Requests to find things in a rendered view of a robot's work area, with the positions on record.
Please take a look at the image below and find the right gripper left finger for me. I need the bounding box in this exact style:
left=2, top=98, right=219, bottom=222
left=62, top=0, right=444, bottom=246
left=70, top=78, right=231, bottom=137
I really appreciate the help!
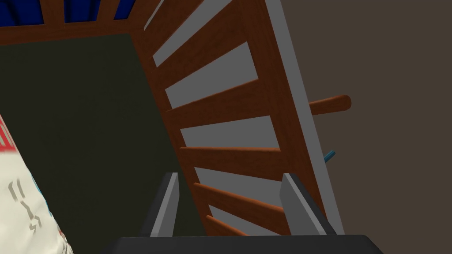
left=140, top=172, right=180, bottom=238

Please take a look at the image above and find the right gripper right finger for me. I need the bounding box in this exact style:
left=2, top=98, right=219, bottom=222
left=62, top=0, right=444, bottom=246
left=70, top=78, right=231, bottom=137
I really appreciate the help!
left=279, top=172, right=338, bottom=236

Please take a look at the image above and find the brown wooden slatted chair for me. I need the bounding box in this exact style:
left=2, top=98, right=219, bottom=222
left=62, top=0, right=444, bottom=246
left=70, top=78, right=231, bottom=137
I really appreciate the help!
left=0, top=0, right=352, bottom=237

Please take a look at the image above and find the white printed bag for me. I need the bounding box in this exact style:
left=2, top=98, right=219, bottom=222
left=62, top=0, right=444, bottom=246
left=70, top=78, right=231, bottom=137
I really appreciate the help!
left=0, top=113, right=74, bottom=254

